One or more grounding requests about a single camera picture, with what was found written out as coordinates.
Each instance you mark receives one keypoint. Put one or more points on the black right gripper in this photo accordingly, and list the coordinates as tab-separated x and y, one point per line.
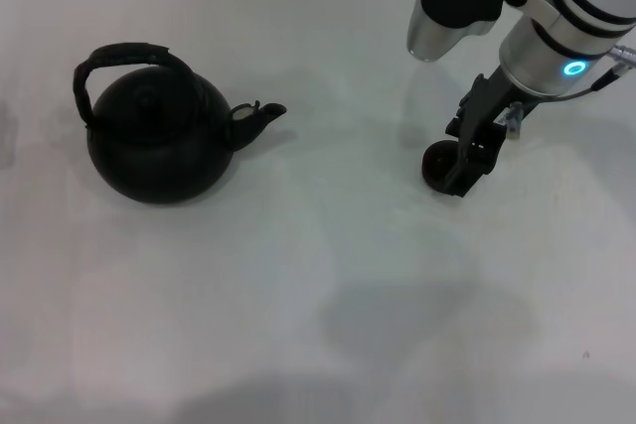
489	106

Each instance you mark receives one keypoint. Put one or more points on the small dark teacup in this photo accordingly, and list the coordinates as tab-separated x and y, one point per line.
437	163

